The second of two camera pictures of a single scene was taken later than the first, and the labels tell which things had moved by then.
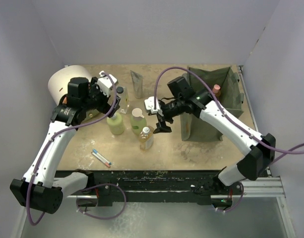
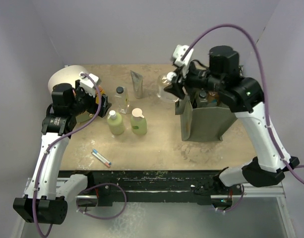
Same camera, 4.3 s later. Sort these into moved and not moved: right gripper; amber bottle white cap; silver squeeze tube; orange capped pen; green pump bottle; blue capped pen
Moved: right gripper; amber bottle white cap
Not moved: blue capped pen; green pump bottle; silver squeeze tube; orange capped pen
